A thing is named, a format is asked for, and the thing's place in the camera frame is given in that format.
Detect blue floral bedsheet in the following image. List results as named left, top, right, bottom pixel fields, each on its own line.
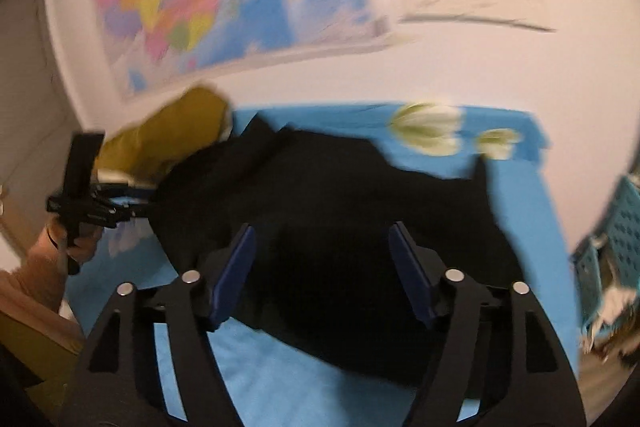
left=65, top=102, right=581, bottom=427

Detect small white wall switch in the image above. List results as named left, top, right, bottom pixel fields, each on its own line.
left=515, top=0, right=557, bottom=32

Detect black garment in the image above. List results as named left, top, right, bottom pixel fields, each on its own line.
left=149, top=114, right=528, bottom=389

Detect olive garment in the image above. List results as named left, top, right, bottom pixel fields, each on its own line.
left=94, top=86, right=234, bottom=188

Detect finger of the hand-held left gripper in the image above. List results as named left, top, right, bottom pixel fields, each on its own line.
left=107, top=201, right=152, bottom=221
left=97, top=182, right=157, bottom=198

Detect person's left hand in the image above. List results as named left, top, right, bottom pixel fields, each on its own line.
left=46, top=214, right=104, bottom=267

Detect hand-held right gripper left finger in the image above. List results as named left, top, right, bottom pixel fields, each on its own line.
left=60, top=223, right=258, bottom=427

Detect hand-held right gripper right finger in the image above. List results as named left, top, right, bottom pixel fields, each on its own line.
left=389, top=221, right=586, bottom=427

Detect teal perforated plastic basket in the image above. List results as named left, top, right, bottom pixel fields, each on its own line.
left=570, top=176, right=640, bottom=360

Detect grey wooden door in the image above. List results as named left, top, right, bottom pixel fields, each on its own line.
left=0, top=0, right=83, bottom=258

